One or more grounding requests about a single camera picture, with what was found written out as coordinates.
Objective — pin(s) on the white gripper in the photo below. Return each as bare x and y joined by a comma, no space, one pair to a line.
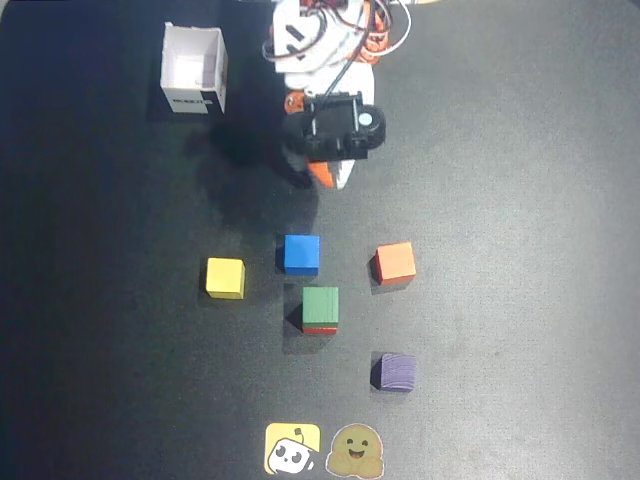
334,173

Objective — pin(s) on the green cube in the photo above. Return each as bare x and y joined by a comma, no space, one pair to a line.
320,305

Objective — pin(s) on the orange and white robot arm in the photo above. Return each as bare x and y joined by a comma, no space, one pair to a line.
290,50

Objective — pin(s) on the orange robot base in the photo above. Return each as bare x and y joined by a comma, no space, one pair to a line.
372,47

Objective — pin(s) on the blue cube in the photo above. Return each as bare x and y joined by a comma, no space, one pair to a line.
301,254

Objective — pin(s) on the orange cube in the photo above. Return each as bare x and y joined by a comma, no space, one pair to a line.
396,262

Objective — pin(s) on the yellow cube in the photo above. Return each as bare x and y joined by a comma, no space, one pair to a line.
225,277

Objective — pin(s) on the red cube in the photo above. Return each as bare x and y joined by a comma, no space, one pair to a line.
320,330

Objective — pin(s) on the purple cube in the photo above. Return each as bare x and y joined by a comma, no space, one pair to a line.
396,372

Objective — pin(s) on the black table mat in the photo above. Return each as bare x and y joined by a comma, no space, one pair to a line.
500,200

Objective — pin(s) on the white cardboard box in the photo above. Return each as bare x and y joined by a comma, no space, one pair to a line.
192,55

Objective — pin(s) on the yellow robot sticker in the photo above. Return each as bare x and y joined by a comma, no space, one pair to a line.
292,447

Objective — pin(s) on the smiling hugging face sticker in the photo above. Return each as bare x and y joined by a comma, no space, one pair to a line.
355,450

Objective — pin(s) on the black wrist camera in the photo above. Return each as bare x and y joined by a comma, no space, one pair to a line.
335,127

